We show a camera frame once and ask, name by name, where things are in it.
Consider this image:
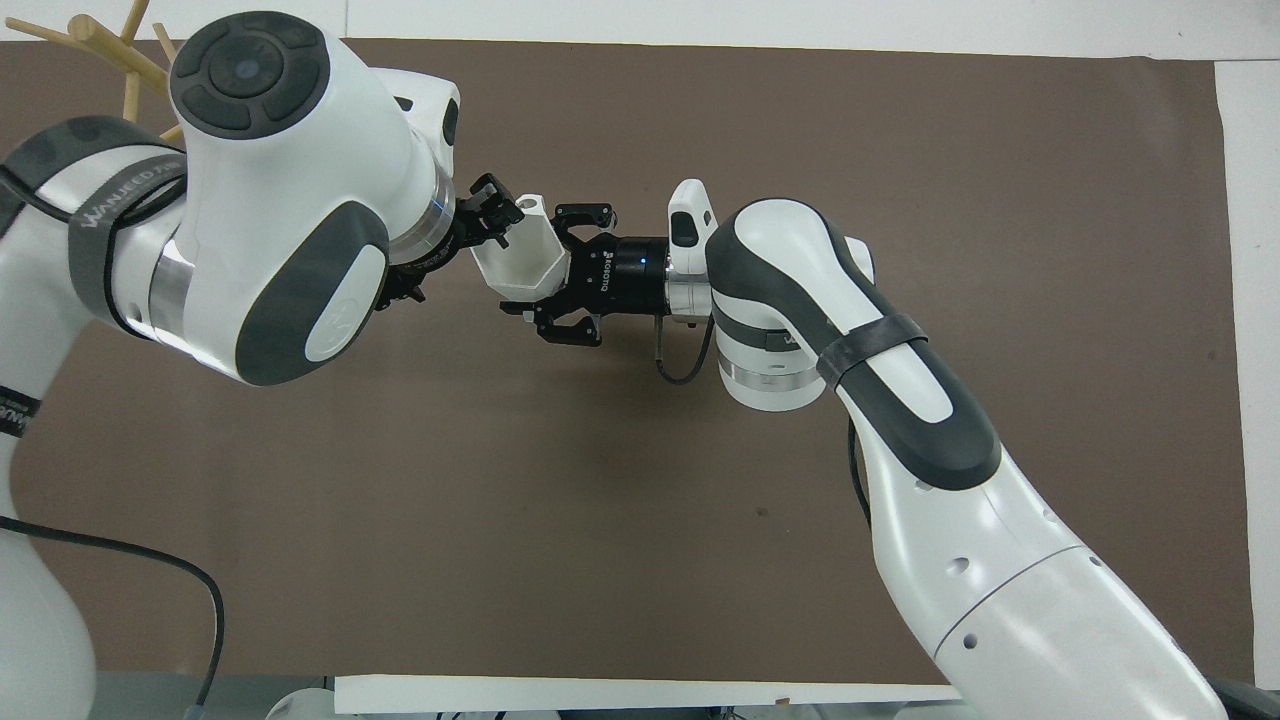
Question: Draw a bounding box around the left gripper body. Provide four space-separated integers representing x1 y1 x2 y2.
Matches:
378 203 481 307

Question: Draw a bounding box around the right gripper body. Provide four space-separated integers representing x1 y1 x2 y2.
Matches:
567 235 670 318

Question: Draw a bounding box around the white faceted cup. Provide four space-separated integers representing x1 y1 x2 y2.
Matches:
469 194 572 300

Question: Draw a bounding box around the wooden cup rack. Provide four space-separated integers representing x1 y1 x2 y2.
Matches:
0 0 187 143

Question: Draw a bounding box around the black cable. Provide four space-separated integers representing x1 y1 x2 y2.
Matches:
654 314 717 387
847 414 874 531
0 514 227 713

